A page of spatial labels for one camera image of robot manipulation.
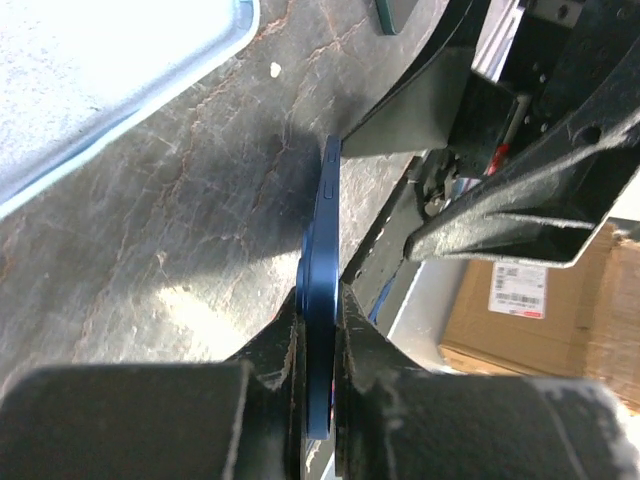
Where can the blue phone black screen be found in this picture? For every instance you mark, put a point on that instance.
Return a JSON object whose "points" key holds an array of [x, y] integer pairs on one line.
{"points": [[316, 291]]}

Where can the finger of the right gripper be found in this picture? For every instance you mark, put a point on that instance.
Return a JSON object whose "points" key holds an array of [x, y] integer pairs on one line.
{"points": [[543, 208], [420, 115]]}

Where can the cardboard box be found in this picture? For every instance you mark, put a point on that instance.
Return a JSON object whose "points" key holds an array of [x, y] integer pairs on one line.
{"points": [[581, 321]]}

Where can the light blue phone case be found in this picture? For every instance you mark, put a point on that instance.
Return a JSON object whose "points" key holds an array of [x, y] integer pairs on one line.
{"points": [[75, 75]]}

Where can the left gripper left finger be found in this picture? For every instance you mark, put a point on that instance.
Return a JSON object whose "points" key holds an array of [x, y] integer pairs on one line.
{"points": [[241, 418]]}

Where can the dark green phone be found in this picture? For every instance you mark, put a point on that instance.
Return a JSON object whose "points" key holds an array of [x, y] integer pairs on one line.
{"points": [[394, 14]]}

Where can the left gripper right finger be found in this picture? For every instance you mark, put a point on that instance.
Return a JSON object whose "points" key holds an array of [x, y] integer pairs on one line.
{"points": [[397, 420]]}

